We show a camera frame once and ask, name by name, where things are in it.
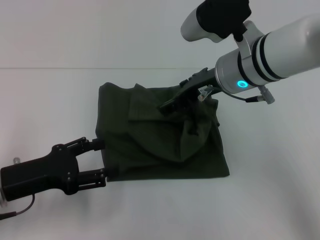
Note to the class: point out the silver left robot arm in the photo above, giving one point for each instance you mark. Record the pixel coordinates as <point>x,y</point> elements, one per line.
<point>2,197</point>

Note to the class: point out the dark green t-shirt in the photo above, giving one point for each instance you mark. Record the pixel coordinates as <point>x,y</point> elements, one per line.
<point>155,140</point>

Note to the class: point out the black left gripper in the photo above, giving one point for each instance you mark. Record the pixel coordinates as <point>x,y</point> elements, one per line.
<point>37,175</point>

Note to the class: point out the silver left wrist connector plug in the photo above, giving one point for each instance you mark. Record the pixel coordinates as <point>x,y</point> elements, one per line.
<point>17,160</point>

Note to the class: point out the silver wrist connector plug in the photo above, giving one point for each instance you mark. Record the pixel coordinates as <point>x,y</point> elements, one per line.
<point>17,160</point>
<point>205,93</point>

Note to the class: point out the silver right wrist connector plug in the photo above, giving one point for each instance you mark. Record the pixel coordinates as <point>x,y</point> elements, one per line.
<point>205,93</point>

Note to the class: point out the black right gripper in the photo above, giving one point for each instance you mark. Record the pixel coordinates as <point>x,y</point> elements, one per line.
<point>200,81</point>

